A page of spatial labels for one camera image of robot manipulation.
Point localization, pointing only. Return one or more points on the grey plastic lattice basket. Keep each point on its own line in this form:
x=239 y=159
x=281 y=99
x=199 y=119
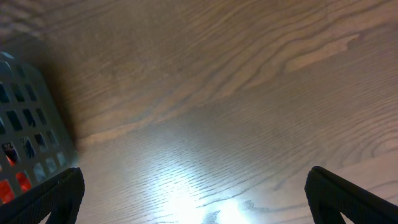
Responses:
x=30 y=120

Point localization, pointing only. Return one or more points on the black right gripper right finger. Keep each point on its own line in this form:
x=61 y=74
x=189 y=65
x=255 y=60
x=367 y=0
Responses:
x=331 y=198

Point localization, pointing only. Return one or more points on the red yellow pasta packet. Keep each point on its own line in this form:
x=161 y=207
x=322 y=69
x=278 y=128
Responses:
x=14 y=180

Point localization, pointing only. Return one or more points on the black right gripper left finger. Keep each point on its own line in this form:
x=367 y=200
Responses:
x=57 y=199

